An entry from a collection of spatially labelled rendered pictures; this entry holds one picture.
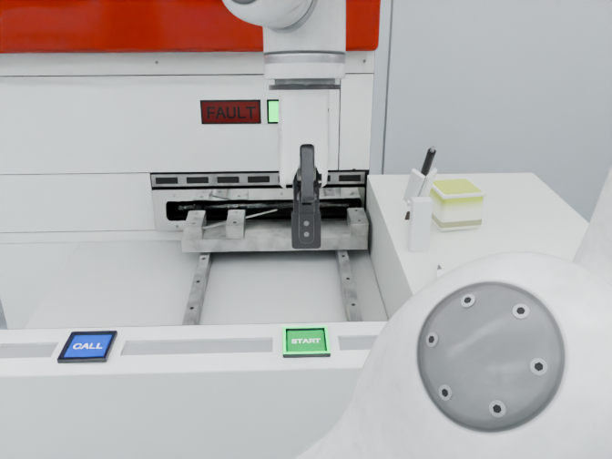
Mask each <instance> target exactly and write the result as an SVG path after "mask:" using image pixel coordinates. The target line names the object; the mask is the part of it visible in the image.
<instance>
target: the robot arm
mask: <svg viewBox="0 0 612 459"><path fill-rule="evenodd" d="M222 1H223V3H224V5H225V6H226V7H227V8H228V9H229V10H230V11H231V13H232V14H234V15H235V16H236V17H238V18H240V19H241V20H243V21H245V22H248V23H251V24H254V25H257V26H262V27H263V52H264V79H275V85H269V90H279V91H280V95H279V115H278V130H279V171H280V185H281V186H282V187H283V188H284V189H285V188H286V184H291V183H292V185H293V210H292V211H291V246H292V247H293V248H294V249H296V250H298V249H319V248H320V247H321V211H320V210H319V204H320V186H321V188H322V187H323V186H325V185H326V184H327V175H328V162H329V140H330V89H341V85H334V84H335V79H343V78H345V36H346V0H222ZM292 181H293V182H292ZM293 459H612V165H611V168H610V170H609V172H608V175H607V179H606V181H605V184H604V186H603V188H602V191H601V194H600V196H599V199H598V202H597V205H596V208H595V210H594V213H593V216H592V218H591V220H590V222H589V225H588V228H587V230H586V233H585V236H584V238H583V239H582V242H581V244H580V246H579V248H578V250H577V252H576V256H575V257H574V259H573V260H572V261H570V260H565V259H563V258H559V257H557V256H553V255H549V254H544V253H540V252H532V251H508V252H502V253H496V254H491V255H487V256H484V257H482V258H479V259H476V260H471V261H469V262H466V263H465V264H463V265H461V266H459V267H457V268H455V269H453V270H450V271H448V272H446V273H445V274H443V275H442V276H440V277H438V278H437V279H435V280H433V281H432V282H430V283H428V284H427V285H426V286H424V287H423V288H422V289H420V290H419V291H417V292H416V293H415V294H414V295H413V296H412V297H411V298H410V299H409V300H408V301H407V302H406V303H404V304H403V305H402V306H401V307H400V308H399V310H398V311H397V312H396V313H395V314H394V315H393V316H392V318H391V319H390V320H388V322H387V323H386V324H385V326H384V327H383V329H382V330H381V332H380V334H379V335H378V337H377V338H376V340H375V342H374V344H373V346H372V348H371V350H370V352H369V354H368V356H367V358H366V360H365V362H364V365H363V367H362V370H361V372H360V375H359V377H358V380H357V383H356V384H355V387H354V389H353V392H352V396H351V399H350V401H349V402H348V404H347V406H346V409H345V410H344V412H343V414H342V416H341V418H340V419H339V421H338V422H337V423H336V424H335V425H334V426H333V427H332V428H331V430H330V431H329V432H328V433H326V434H325V435H324V436H323V437H322V438H320V439H319V440H318V441H316V442H315V443H314V444H312V445H311V446H309V447H308V448H307V449H305V450H304V451H303V452H301V453H300V454H299V455H297V456H296V457H295V458H293Z"/></svg>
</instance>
